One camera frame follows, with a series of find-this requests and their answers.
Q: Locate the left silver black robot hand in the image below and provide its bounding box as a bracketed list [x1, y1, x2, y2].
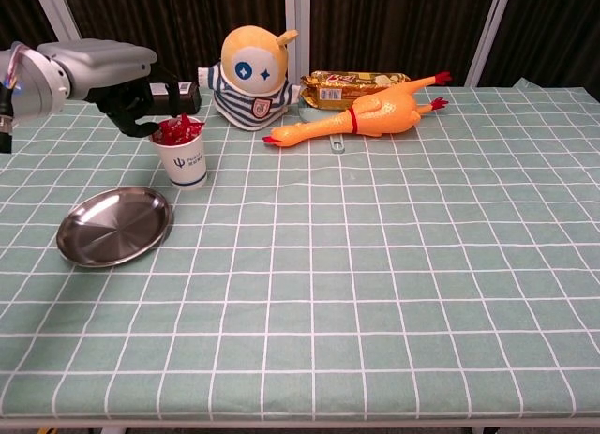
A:
[36, 38, 183, 139]

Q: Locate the dark bottle with white cap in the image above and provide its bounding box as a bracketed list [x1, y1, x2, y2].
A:
[148, 81, 203, 115]

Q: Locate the white paper cup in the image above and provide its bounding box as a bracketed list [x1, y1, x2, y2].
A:
[149, 117, 208, 190]

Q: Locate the yellow plush doll striped shirt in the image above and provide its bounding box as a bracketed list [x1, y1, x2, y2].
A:
[196, 24, 304, 133]

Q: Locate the metal bowl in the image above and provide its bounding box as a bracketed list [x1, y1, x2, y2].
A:
[55, 186, 173, 268]

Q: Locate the gold biscuit package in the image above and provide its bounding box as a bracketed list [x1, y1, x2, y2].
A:
[299, 69, 412, 112]

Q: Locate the yellow rubber chicken toy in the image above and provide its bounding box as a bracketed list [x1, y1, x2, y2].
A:
[262, 70, 453, 149]

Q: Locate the green checkered tablecloth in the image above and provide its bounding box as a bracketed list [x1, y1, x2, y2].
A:
[0, 77, 600, 419]

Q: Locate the grey partition frame post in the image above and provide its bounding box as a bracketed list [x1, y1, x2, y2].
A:
[30, 0, 102, 87]
[465, 0, 516, 87]
[283, 0, 312, 79]

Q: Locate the white table frame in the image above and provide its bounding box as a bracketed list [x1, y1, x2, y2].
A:
[0, 417, 600, 434]

